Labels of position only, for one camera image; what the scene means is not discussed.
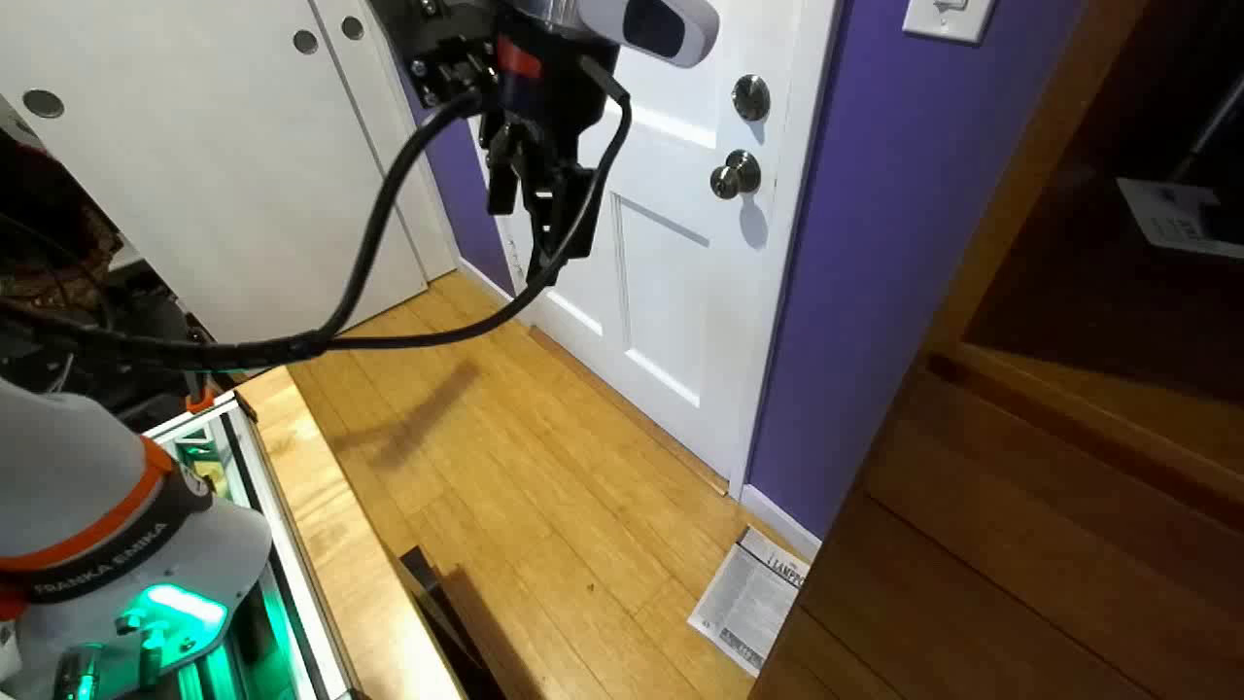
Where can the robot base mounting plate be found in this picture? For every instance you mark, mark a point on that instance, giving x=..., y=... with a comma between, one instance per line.
x=279, y=609

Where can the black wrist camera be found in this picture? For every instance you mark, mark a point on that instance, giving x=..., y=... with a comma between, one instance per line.
x=444, y=51

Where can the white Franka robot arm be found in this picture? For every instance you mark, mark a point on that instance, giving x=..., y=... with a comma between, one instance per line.
x=78, y=493

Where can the wide white closet door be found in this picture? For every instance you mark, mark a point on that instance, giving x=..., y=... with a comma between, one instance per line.
x=195, y=156

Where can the brown wooden cabinet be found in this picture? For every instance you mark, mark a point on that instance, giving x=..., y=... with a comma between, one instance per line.
x=1014, y=545

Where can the white paper sheet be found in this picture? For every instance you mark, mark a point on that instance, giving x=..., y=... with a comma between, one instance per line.
x=1184, y=217

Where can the white panel door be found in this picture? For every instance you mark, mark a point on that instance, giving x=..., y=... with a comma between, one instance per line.
x=674, y=296

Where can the narrow white closet door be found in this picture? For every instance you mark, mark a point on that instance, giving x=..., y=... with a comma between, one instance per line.
x=357, y=81

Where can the white light switch plate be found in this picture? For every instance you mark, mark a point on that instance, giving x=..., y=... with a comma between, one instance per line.
x=950, y=19

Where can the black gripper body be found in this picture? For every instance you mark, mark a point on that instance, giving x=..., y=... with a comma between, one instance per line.
x=534, y=81

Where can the black stand leg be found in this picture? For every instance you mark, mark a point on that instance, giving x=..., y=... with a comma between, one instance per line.
x=444, y=627

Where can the white door frame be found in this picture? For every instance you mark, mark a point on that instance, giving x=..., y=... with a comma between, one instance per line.
x=794, y=259

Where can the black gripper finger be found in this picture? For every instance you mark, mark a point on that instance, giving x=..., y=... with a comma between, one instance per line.
x=503, y=180
x=562, y=211

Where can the silver deadbolt lock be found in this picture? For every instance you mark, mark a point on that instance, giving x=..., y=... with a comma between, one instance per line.
x=752, y=98

